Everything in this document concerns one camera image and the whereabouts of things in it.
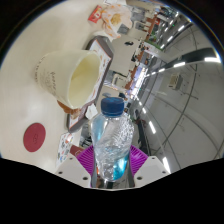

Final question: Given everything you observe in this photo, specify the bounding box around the crumpled white napkin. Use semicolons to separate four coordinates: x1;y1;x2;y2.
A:
84;103;100;122

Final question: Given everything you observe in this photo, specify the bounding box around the small red sauce packet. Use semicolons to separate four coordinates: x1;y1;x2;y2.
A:
87;4;104;24

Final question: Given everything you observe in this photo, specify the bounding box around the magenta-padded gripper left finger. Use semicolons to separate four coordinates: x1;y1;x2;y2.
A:
54;145;98;189

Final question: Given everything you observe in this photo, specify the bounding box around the row of ceiling lights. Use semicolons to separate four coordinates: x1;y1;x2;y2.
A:
132;12;222;174

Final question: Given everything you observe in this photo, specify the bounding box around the crumpled orange-printed food wrapper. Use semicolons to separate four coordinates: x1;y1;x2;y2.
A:
99;2;134;40

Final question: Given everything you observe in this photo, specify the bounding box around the cream paper cup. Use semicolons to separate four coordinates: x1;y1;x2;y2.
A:
33;49;103;110

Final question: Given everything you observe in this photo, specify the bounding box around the colourful printed leaflet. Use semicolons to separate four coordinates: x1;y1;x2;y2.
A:
55;131;75;168

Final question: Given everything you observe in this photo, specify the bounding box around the square ceiling air vent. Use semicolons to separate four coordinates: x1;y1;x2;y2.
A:
167;74;184;90

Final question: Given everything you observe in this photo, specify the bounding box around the clear blue-capped water bottle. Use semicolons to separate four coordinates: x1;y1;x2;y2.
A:
89;96;135;183

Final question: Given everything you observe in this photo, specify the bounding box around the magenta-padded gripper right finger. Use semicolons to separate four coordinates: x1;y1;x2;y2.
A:
128;144;172;189

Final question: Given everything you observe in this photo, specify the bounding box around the group of tables and chairs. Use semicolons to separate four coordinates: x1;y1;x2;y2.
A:
109;6;168;101

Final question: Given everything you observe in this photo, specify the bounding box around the flat round red coaster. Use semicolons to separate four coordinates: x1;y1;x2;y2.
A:
22;122;47;153

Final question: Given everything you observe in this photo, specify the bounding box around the brown paper sleeve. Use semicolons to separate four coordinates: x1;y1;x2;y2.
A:
56;99;83;118

